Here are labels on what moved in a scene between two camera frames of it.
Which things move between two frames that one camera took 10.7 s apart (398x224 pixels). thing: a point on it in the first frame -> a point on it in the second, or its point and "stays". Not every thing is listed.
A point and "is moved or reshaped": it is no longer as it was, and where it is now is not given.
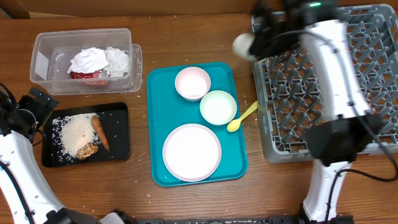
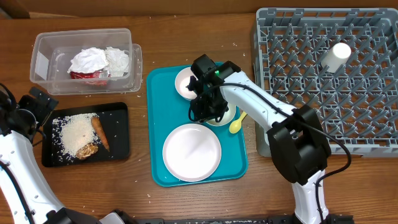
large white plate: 191,152 stays
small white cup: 241,46 is moved or reshaped
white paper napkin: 118,61 stays
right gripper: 267,50 -> 203,115
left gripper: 41,111 stays
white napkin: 89,60 stays
